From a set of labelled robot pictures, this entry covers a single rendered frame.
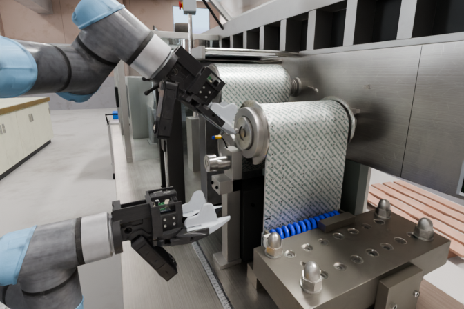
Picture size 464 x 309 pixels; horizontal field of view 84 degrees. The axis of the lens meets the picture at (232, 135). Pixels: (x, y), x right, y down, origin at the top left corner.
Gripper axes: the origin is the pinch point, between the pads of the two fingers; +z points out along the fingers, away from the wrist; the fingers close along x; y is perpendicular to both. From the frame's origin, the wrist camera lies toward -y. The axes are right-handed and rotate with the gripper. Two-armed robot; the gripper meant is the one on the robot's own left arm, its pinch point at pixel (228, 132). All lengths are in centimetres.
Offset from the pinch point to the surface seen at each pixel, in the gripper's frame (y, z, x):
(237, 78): 15.5, 0.6, 16.0
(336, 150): 12.1, 22.8, -8.5
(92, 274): -127, 44, 128
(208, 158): -7.6, 0.0, 0.3
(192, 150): -12, 23, 65
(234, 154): -3.3, 4.2, -1.1
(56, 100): -206, -108, 1150
